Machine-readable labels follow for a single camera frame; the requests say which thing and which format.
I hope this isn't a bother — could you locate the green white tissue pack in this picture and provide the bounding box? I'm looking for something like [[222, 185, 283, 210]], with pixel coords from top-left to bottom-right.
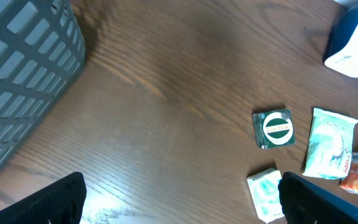
[[247, 168, 284, 223]]

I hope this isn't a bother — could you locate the dark green round-logo packet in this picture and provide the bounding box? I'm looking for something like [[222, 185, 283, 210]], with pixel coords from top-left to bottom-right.
[[252, 109, 295, 149]]

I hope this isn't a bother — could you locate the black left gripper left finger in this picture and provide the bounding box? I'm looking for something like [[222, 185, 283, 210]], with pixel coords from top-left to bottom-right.
[[0, 172, 86, 224]]

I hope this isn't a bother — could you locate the grey plastic shopping basket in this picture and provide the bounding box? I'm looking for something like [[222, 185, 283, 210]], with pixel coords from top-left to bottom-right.
[[0, 0, 86, 170]]

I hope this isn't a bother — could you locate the teal candy pouch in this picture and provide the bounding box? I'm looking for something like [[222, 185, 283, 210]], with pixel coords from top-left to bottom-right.
[[303, 108, 358, 179]]

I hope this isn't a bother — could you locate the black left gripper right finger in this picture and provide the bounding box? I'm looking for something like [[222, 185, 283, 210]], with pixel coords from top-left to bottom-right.
[[278, 172, 358, 224]]

